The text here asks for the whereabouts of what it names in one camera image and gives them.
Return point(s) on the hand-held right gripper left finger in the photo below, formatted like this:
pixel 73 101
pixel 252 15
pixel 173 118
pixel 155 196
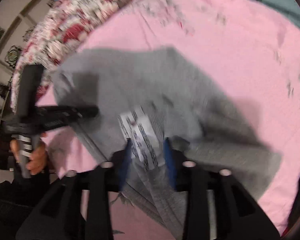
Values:
pixel 126 162

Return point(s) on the red floral bolster pillow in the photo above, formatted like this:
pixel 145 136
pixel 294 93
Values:
pixel 72 25

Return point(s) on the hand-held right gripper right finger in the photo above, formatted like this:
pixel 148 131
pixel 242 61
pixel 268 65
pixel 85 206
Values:
pixel 169 162

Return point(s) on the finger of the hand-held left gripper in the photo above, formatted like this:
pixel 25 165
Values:
pixel 75 112

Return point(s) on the pink floral blanket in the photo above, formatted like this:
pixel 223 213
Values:
pixel 240 55

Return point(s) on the grey pants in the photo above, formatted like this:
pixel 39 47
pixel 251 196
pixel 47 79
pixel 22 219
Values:
pixel 140 87

